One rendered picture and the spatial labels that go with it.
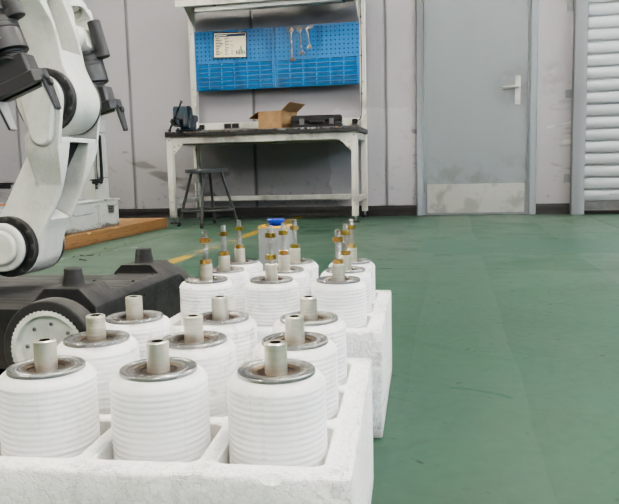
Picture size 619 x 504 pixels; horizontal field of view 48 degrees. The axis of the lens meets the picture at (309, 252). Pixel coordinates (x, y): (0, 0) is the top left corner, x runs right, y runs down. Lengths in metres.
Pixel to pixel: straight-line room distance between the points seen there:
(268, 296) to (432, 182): 5.15
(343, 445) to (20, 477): 0.30
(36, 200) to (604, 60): 5.29
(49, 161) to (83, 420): 1.01
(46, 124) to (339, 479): 1.20
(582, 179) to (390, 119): 1.69
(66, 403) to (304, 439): 0.23
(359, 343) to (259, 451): 0.52
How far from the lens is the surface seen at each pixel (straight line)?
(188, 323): 0.81
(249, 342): 0.91
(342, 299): 1.17
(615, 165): 6.37
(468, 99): 6.30
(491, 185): 6.28
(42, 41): 1.74
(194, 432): 0.70
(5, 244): 1.73
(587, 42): 6.34
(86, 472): 0.69
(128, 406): 0.69
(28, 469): 0.72
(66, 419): 0.74
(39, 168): 1.71
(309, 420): 0.67
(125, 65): 7.03
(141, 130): 6.92
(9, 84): 1.55
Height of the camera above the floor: 0.45
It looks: 7 degrees down
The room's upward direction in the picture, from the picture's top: 1 degrees counter-clockwise
